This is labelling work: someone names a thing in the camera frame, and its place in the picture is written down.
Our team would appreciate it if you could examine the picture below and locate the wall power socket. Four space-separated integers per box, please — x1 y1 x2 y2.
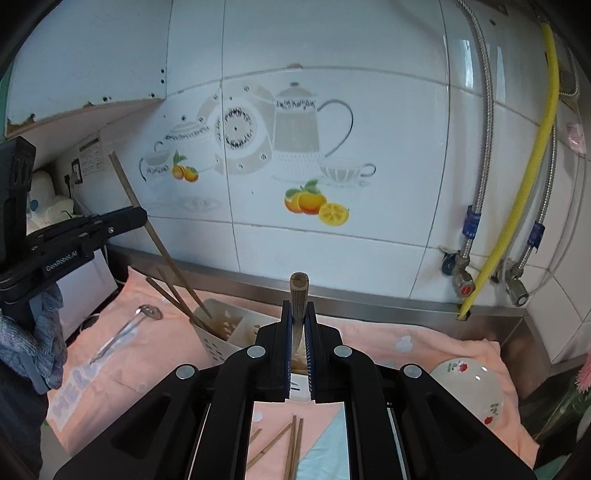
71 158 83 185

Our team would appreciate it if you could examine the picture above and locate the wooden chopstick two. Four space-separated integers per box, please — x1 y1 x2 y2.
157 268 197 323

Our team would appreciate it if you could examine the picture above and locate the left braided metal hose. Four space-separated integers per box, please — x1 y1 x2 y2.
459 0 495 273

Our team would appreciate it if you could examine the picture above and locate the wooden chopstick three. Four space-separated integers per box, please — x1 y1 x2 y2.
108 151 213 319

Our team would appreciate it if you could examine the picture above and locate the wooden chopstick eight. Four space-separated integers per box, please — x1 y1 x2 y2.
290 272 310 358

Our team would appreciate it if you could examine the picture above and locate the grey gloved left hand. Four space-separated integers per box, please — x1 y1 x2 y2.
1 283 67 394

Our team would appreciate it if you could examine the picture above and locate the red handled valve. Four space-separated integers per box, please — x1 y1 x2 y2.
441 249 475 300

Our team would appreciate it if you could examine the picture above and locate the wooden chopstick four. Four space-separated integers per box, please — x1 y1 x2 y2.
249 428 263 444

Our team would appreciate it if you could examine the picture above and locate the metal spoon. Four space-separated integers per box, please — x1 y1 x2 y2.
89 304 163 365

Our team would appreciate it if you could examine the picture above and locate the pink towel mat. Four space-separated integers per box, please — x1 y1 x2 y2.
47 271 538 479

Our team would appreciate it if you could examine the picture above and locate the white microwave oven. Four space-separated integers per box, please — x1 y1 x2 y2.
57 250 117 339

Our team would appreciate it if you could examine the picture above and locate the braided metal hose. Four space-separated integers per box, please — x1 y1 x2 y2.
512 124 559 273
459 0 495 273

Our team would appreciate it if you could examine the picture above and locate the wooden chopstick six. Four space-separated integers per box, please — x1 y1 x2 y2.
283 415 297 480

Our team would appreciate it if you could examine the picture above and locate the right braided metal hose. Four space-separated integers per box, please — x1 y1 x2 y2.
512 124 559 273

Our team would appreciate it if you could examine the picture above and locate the cream utensil holder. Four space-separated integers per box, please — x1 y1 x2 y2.
193 298 311 403

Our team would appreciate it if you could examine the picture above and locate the metal angle valve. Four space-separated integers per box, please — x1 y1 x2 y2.
495 259 530 307

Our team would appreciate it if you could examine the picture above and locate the wooden chopstick one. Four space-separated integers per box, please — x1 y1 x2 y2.
145 277 198 325

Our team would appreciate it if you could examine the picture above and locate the pink brush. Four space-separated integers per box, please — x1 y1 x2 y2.
573 352 591 394

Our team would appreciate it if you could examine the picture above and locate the wall notice sticker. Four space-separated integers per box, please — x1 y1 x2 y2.
78 136 104 176

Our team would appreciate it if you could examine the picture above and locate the white floral plate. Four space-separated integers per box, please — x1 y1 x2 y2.
431 358 504 429

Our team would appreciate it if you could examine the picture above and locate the yellow gas hose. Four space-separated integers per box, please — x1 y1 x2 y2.
457 22 561 322

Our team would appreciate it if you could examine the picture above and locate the wooden chopstick seven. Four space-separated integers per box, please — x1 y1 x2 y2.
290 418 304 480

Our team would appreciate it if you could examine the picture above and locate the wooden chopstick five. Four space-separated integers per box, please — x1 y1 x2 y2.
246 423 293 471

